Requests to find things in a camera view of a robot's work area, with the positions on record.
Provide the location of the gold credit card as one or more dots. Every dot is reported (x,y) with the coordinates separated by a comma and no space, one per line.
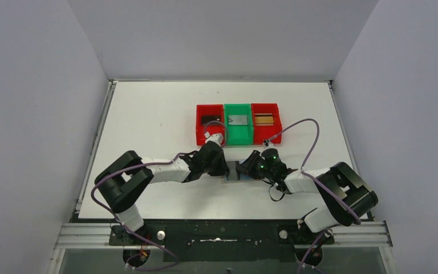
(264,119)

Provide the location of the right red bin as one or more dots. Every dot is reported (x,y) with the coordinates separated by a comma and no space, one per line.
(261,133)

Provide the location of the silver credit card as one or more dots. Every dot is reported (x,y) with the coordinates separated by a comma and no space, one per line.
(238,120)

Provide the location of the green middle bin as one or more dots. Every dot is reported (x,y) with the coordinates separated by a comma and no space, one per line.
(239,135)

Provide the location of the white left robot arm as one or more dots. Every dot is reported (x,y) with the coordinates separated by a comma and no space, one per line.
(119,186)

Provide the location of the beige card holder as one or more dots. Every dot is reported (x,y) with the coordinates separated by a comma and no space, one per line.
(244,178)

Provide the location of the left red bin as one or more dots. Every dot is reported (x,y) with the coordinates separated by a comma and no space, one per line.
(208,109)

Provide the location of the red bin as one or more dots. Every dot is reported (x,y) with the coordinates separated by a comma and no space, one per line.
(208,109)
(261,133)

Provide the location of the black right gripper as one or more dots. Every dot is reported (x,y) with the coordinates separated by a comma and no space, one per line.
(248,166)

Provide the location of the aluminium rail frame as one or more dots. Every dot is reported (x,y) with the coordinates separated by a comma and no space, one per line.
(372,234)

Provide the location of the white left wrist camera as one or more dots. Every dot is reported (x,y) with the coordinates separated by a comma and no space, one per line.
(216,138)

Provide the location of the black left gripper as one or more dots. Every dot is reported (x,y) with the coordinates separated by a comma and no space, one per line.
(221,164)

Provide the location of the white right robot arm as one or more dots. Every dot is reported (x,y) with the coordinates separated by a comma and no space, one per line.
(346,196)

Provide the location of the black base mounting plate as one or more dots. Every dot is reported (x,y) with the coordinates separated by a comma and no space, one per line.
(285,241)

